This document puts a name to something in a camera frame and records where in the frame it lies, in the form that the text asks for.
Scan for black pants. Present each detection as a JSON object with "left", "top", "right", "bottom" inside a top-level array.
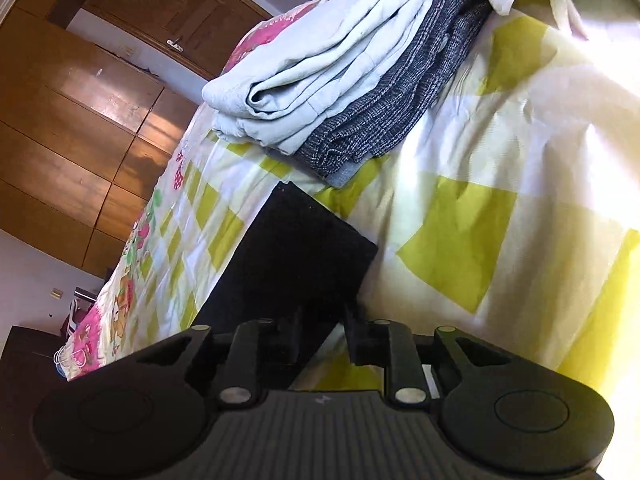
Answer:
[{"left": 192, "top": 181, "right": 379, "bottom": 392}]

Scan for white cable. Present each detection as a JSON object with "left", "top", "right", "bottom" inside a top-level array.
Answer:
[{"left": 53, "top": 344, "right": 87, "bottom": 367}]

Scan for dark brown nightstand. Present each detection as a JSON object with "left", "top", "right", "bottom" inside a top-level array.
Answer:
[{"left": 0, "top": 325, "right": 69, "bottom": 413}]

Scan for light folded cloth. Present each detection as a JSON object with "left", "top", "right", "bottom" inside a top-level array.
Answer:
[{"left": 201, "top": 0, "right": 454, "bottom": 156}]

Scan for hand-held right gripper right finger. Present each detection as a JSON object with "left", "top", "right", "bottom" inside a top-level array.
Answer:
[{"left": 344, "top": 306, "right": 507, "bottom": 405}]

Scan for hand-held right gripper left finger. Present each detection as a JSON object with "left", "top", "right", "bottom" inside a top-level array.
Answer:
[{"left": 136, "top": 309, "right": 306, "bottom": 407}]

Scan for grey knit folded garment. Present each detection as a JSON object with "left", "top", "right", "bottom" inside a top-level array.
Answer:
[{"left": 295, "top": 0, "right": 494, "bottom": 189}]

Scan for bed with colourful floral sheet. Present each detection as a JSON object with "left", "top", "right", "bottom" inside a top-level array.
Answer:
[{"left": 64, "top": 0, "right": 640, "bottom": 411}]

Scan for wooden wardrobe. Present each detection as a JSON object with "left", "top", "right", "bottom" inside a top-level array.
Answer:
[{"left": 0, "top": 7, "right": 202, "bottom": 282}]

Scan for wooden door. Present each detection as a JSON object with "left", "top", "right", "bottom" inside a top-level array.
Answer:
[{"left": 82, "top": 0, "right": 275, "bottom": 82}]

